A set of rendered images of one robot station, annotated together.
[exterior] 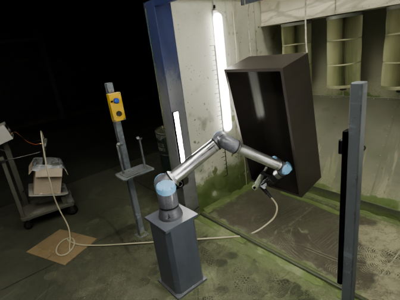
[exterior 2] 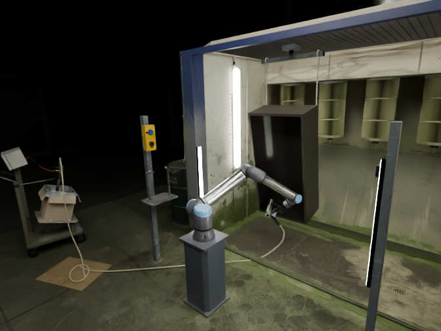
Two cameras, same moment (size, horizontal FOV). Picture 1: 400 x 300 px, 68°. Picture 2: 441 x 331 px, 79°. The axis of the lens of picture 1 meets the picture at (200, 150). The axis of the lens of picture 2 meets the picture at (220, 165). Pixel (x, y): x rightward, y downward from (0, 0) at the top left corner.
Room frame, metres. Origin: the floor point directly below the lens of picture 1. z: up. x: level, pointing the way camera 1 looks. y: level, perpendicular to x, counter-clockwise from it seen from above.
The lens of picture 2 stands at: (-0.04, 0.55, 1.78)
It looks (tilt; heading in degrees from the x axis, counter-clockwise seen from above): 14 degrees down; 349
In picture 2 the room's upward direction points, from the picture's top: 2 degrees counter-clockwise
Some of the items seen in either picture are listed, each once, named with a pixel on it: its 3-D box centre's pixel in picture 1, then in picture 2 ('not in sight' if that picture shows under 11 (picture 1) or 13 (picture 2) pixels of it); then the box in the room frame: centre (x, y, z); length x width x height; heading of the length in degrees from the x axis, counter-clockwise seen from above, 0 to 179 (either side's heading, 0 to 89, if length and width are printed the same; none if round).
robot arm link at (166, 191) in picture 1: (166, 193); (202, 215); (2.06, 0.29, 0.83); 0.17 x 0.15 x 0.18; 13
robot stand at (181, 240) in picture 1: (177, 249); (205, 269); (2.05, 0.29, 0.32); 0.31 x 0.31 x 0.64; 38
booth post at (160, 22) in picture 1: (175, 121); (195, 155); (3.04, 0.22, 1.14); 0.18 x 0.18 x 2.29; 38
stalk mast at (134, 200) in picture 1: (126, 165); (150, 192); (2.81, 0.75, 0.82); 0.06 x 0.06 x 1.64; 38
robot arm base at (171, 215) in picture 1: (169, 209); (203, 231); (2.05, 0.29, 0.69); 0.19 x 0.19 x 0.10
